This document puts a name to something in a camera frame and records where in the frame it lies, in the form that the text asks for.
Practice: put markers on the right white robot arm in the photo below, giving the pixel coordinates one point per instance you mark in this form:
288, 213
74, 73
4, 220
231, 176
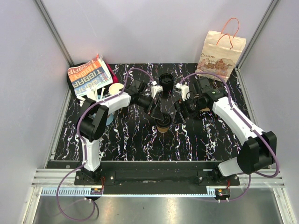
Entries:
258, 148

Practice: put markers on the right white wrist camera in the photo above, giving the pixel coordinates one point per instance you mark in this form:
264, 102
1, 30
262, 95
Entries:
183, 90

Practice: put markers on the stack of brown cup carriers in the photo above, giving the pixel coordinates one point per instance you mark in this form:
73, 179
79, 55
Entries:
203, 103

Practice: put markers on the light blue straw holder cup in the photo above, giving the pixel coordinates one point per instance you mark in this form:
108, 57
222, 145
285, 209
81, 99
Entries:
110, 119

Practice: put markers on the aluminium frame rail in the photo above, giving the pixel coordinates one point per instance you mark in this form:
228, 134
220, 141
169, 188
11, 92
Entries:
54, 198

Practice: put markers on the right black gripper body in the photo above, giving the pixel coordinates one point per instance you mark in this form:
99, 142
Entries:
192, 106

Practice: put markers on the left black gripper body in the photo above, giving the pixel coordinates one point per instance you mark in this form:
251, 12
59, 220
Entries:
147, 103

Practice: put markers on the black coffee cup lid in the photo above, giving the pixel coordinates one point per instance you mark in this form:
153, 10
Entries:
165, 122

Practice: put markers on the red folded cloth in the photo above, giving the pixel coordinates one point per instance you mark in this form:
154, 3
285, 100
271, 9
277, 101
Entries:
115, 80

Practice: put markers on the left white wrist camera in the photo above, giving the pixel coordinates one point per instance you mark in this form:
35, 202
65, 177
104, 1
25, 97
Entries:
155, 89

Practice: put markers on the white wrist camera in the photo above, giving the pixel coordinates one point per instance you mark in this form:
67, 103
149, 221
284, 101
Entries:
183, 90
155, 89

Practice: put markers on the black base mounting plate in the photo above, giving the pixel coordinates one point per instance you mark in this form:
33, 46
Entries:
154, 178

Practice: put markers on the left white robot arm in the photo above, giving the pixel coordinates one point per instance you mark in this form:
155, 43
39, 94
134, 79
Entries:
93, 117

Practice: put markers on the single brown paper cup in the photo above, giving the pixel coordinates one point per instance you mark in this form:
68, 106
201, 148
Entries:
163, 129

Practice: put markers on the stack of black cup lids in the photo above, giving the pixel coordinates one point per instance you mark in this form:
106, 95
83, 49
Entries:
166, 80

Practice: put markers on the colourful rabbit print cloth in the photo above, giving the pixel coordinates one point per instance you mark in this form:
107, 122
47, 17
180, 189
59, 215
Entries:
93, 74

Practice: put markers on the stack of paper coffee cups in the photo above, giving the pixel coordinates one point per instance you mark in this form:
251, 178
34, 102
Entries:
115, 88

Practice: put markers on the beige paper takeout bag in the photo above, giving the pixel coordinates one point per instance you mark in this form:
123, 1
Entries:
221, 51

